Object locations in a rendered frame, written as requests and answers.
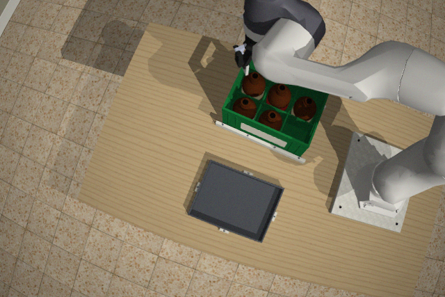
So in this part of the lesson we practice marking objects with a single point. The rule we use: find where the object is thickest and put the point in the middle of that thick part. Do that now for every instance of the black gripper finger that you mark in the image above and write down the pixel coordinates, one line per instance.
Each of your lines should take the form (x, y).
(243, 59)

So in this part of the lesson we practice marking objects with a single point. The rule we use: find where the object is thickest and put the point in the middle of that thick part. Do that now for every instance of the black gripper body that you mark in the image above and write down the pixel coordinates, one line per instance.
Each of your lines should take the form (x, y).
(249, 43)

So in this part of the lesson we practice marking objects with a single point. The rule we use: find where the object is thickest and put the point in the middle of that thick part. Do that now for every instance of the green plastic bottle crate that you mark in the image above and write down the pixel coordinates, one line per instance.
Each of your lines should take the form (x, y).
(294, 134)

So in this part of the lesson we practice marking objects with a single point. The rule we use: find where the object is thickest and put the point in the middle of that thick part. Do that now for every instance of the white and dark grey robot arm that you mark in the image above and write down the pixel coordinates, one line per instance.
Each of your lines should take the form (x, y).
(292, 29)

